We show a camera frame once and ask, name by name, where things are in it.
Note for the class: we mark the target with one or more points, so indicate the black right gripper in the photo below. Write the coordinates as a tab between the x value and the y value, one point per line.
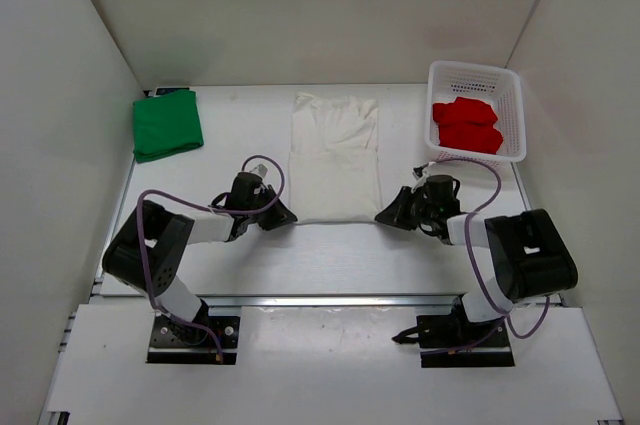
396	214

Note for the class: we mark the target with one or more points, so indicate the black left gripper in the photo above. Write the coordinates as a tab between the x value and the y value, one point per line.
280	216

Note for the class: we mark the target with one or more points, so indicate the white t shirt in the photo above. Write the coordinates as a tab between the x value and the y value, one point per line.
333	162

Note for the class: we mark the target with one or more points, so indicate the red t shirt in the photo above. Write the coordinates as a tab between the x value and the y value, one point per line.
467	124

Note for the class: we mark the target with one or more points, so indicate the green t shirt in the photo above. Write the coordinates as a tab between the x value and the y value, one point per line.
166	125

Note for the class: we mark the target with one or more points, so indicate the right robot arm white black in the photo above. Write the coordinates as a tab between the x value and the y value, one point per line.
513	257

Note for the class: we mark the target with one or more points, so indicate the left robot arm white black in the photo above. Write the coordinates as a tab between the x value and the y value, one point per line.
147	251

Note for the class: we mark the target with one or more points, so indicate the white plastic basket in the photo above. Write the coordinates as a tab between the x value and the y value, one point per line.
499	87

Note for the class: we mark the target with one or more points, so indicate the blue label sticker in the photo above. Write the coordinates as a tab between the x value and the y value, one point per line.
161	91

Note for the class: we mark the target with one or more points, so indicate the aluminium rail front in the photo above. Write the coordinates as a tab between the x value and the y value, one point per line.
329	301

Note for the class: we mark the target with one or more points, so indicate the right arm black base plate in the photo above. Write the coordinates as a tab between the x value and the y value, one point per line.
446	342

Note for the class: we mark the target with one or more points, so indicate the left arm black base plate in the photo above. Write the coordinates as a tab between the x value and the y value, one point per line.
172	343

